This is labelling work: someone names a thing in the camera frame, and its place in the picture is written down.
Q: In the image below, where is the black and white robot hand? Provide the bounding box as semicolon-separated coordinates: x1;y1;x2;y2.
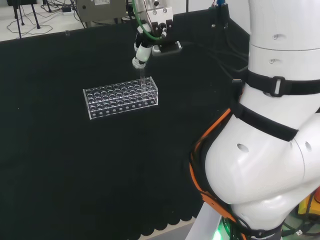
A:
131;19;174;70

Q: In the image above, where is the clear acrylic test tube rack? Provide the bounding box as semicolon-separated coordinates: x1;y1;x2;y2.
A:
82;76;160;121

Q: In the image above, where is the grey metal control cabinet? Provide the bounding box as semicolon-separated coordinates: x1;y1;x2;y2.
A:
75;0;129;26

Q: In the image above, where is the black tripod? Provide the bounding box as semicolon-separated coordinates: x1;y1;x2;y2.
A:
12;0;41;39

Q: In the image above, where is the black bench cloth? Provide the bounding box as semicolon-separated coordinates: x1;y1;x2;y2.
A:
0;5;251;237

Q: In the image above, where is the yellow stop button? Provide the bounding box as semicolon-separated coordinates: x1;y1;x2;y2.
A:
296;186;320;222

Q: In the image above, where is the green cable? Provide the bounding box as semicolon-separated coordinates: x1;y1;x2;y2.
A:
131;0;168;42

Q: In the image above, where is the orange cable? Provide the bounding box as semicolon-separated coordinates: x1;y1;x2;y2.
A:
188;108;238;224

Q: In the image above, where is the plain black strap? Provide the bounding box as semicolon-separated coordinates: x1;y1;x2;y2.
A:
233;101;300;142

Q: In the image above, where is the black strap with buckle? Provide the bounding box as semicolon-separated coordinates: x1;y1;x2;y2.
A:
246;71;320;98

